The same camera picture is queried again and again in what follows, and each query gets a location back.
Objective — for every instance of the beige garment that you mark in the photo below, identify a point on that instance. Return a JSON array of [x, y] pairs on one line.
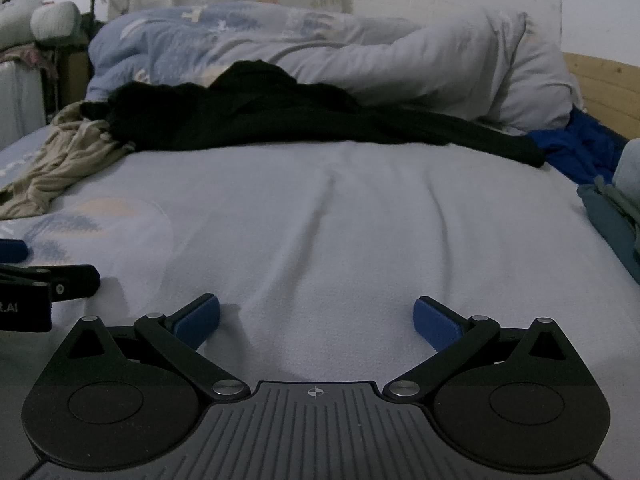
[[65, 160]]

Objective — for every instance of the teal folded garment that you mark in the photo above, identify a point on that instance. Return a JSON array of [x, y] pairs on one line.
[[607, 230]]

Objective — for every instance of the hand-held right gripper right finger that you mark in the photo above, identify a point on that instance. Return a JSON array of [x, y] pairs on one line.
[[436, 325]]

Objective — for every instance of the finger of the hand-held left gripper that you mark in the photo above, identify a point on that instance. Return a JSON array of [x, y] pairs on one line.
[[75, 280], [12, 250]]

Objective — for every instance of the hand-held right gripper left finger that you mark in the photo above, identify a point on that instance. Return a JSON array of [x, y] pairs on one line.
[[196, 322]]

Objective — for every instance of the black garment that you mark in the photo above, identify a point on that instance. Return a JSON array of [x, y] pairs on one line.
[[280, 115]]

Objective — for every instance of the purple floral cloth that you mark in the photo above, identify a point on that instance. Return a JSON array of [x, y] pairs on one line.
[[35, 57]]

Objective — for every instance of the wooden headboard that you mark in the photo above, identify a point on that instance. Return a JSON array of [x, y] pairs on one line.
[[605, 95]]

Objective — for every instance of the white cushion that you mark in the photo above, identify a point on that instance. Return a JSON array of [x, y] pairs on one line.
[[17, 22], [55, 21]]

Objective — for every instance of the light blue printed bed sheet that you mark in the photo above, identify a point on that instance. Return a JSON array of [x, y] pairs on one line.
[[320, 220]]

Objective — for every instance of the royal blue cloth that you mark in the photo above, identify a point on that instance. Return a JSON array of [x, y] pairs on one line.
[[575, 150]]

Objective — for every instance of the light blue printed quilt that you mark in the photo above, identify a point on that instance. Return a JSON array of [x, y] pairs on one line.
[[400, 60]]

